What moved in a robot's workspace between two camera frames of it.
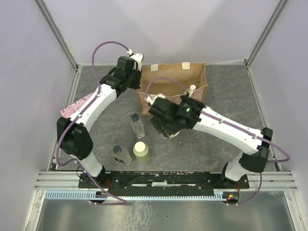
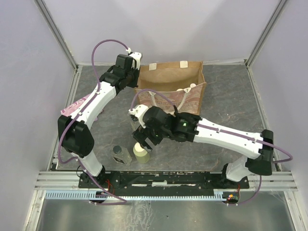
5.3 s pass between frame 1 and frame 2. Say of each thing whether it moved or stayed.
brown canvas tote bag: stayed
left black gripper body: stayed
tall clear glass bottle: stayed
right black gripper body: moved
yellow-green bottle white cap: stayed
